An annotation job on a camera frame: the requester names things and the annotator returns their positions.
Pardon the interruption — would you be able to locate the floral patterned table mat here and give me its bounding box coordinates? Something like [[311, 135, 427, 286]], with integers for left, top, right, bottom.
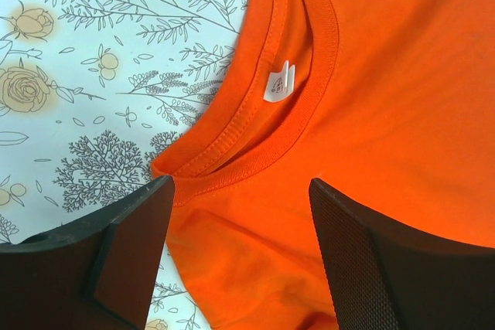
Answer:
[[1, 0, 248, 329]]

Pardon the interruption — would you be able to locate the orange t shirt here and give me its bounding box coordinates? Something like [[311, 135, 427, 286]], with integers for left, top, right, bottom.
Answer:
[[152, 0, 494, 329]]

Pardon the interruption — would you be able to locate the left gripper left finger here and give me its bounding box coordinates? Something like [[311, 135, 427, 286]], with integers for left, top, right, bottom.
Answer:
[[1, 176, 175, 329]]

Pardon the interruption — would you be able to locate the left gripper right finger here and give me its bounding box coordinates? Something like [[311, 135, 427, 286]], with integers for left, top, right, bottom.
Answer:
[[309, 179, 494, 329]]

